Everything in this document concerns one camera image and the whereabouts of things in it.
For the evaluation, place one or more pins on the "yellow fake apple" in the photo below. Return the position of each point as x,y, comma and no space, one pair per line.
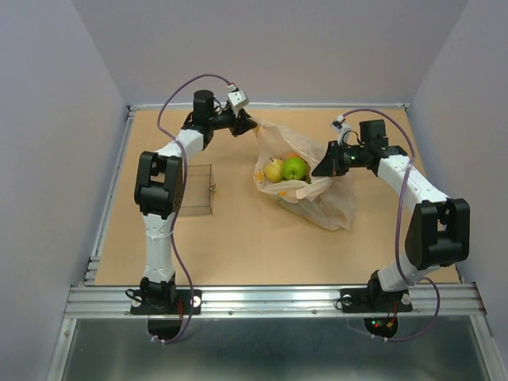
273,170

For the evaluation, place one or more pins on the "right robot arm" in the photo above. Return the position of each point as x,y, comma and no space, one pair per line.
439,230

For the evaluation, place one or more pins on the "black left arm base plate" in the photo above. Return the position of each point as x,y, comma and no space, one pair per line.
181,302

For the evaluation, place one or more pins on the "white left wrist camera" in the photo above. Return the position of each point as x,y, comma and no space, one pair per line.
237,98

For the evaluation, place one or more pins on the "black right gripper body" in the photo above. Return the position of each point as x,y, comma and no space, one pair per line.
351,157

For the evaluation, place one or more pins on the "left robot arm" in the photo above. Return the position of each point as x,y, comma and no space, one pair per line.
160,186

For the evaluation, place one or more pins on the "white banana print plastic bag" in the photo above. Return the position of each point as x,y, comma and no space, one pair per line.
325,201

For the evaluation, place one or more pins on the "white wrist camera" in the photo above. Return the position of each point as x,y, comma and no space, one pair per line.
342,128
237,98

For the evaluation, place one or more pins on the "clear plastic box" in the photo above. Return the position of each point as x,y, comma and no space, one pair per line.
199,193

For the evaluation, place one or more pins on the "aluminium front frame rail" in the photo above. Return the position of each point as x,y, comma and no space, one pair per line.
260,302

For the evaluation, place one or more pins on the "green fake apple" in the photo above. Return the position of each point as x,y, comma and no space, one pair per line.
294,168

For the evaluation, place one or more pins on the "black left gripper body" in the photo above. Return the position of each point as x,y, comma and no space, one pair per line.
221,121

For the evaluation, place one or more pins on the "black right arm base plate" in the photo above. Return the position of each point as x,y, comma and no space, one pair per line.
362,301

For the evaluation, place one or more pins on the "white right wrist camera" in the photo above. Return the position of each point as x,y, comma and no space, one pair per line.
342,128

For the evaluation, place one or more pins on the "aluminium table edge rail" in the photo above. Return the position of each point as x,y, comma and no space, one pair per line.
100,238

